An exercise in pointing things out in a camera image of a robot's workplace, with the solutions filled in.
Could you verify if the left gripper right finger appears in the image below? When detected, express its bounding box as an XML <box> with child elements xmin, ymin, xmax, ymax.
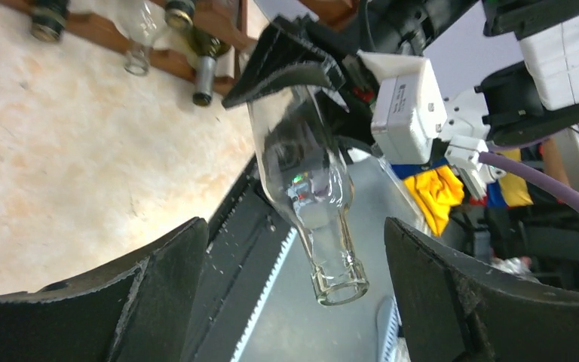
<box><xmin>384</xmin><ymin>218</ymin><xmax>579</xmax><ymax>361</ymax></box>

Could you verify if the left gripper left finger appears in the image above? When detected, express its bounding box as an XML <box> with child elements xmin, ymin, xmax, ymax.
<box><xmin>0</xmin><ymin>218</ymin><xmax>208</xmax><ymax>361</ymax></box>

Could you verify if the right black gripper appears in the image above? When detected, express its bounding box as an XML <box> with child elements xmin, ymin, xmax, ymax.
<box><xmin>221</xmin><ymin>0</ymin><xmax>480</xmax><ymax>146</ymax></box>

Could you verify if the brown wooden wine rack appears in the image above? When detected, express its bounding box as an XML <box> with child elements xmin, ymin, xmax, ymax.
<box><xmin>0</xmin><ymin>0</ymin><xmax>360</xmax><ymax>97</ymax></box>

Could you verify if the olive wine bottle grey cap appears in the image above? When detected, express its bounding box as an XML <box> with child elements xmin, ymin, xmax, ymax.
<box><xmin>164</xmin><ymin>0</ymin><xmax>231</xmax><ymax>107</ymax></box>

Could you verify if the slim clear glass bottle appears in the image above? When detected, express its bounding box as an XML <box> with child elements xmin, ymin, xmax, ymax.
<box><xmin>114</xmin><ymin>0</ymin><xmax>166</xmax><ymax>76</ymax></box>

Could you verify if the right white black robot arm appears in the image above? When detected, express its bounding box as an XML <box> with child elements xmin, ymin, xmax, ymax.
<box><xmin>222</xmin><ymin>1</ymin><xmax>579</xmax><ymax>146</ymax></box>

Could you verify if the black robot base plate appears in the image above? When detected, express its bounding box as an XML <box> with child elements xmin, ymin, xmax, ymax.
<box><xmin>181</xmin><ymin>159</ymin><xmax>290</xmax><ymax>361</ymax></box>

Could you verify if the grey cable comb strip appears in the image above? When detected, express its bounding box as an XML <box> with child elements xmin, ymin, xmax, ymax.
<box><xmin>230</xmin><ymin>228</ymin><xmax>297</xmax><ymax>362</ymax></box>

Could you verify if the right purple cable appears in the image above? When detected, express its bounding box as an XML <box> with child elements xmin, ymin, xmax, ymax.
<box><xmin>478</xmin><ymin>149</ymin><xmax>579</xmax><ymax>233</ymax></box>

